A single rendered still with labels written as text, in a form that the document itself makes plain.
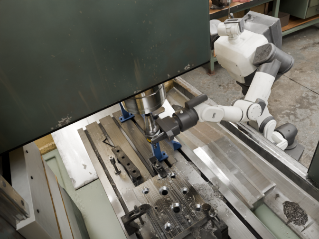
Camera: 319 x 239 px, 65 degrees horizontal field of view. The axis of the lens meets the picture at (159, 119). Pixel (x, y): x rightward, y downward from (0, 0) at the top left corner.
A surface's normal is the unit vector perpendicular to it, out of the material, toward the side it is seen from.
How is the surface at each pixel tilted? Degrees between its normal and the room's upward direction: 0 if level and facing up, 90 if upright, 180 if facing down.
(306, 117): 0
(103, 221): 0
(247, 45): 23
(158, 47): 90
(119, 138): 0
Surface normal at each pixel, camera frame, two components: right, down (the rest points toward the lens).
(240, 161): -0.09, -0.67
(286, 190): -0.40, -0.59
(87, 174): 0.05, -0.47
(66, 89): 0.48, 0.51
